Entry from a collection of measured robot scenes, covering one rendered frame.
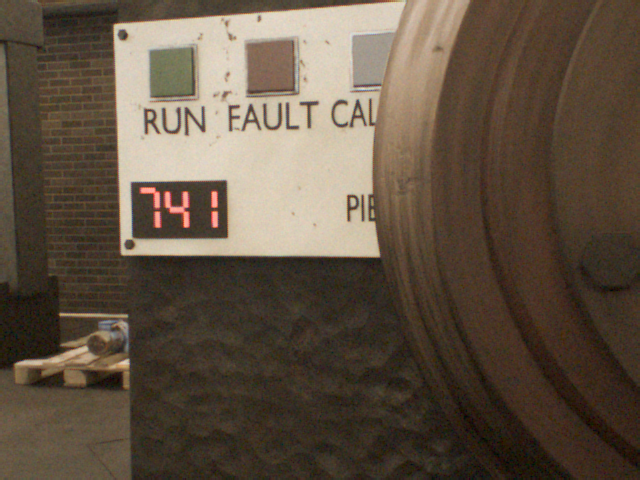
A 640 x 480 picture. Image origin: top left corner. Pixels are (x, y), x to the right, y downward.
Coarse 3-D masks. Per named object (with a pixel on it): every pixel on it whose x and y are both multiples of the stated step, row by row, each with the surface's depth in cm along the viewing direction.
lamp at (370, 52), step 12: (360, 36) 57; (372, 36) 57; (384, 36) 57; (360, 48) 57; (372, 48) 57; (384, 48) 57; (360, 60) 57; (372, 60) 57; (384, 60) 57; (360, 72) 57; (372, 72) 57; (360, 84) 57; (372, 84) 57
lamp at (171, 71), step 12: (168, 48) 62; (180, 48) 61; (156, 60) 62; (168, 60) 62; (180, 60) 61; (192, 60) 61; (156, 72) 62; (168, 72) 62; (180, 72) 61; (192, 72) 61; (156, 84) 62; (168, 84) 62; (180, 84) 61; (192, 84) 61; (156, 96) 62; (168, 96) 62
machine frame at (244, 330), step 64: (128, 0) 65; (192, 0) 63; (256, 0) 62; (320, 0) 61; (384, 0) 59; (128, 256) 66; (192, 256) 65; (256, 256) 63; (128, 320) 67; (192, 320) 65; (256, 320) 63; (320, 320) 62; (384, 320) 60; (192, 384) 65; (256, 384) 64; (320, 384) 62; (384, 384) 61; (192, 448) 66; (256, 448) 64; (320, 448) 62; (384, 448) 61; (448, 448) 60
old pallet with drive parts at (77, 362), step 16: (80, 352) 502; (112, 352) 501; (16, 368) 483; (32, 368) 483; (48, 368) 477; (64, 368) 475; (80, 368) 472; (96, 368) 470; (112, 368) 467; (128, 368) 465; (64, 384) 475; (80, 384) 473; (128, 384) 465
